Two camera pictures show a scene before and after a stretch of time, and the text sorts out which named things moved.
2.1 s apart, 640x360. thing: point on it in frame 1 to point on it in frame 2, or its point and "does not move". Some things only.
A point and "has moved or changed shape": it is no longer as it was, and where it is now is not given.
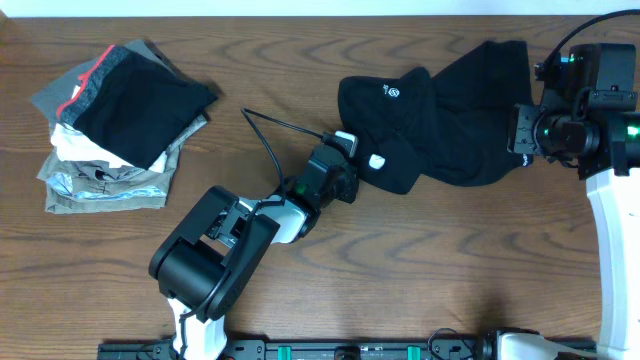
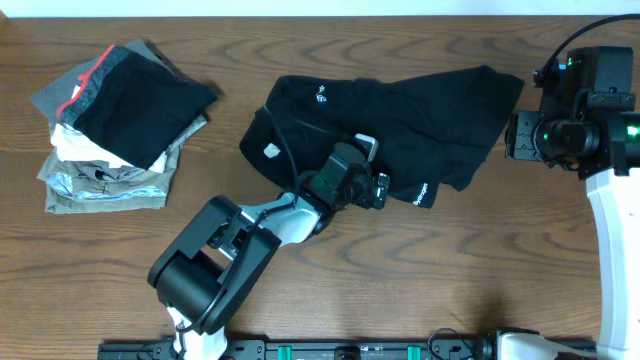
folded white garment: [71, 143] does not move
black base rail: [279, 349] does not move
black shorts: [451, 128] has moved or changed shape
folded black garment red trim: [133, 107] does not move
